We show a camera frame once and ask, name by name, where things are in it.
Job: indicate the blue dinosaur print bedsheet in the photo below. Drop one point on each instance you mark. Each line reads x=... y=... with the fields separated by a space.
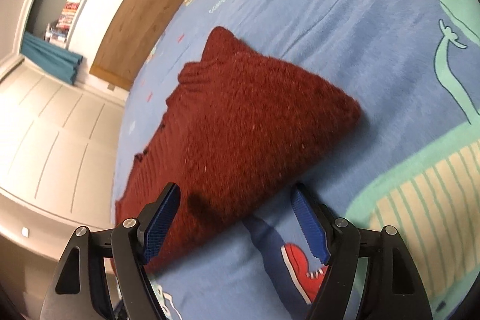
x=413 y=162

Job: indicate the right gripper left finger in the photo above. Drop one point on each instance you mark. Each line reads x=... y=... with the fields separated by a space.
x=79 y=287

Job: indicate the white wardrobe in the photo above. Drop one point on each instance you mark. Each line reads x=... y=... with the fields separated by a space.
x=58 y=151

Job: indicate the dark red knit sweater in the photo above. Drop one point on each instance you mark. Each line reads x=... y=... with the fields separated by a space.
x=238 y=128

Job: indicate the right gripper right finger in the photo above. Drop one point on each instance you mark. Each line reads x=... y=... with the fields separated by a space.
x=393 y=288

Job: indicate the teal curtain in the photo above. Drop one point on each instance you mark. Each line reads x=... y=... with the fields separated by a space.
x=58 y=62

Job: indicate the wooden headboard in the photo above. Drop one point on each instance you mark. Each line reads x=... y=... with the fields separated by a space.
x=130 y=37

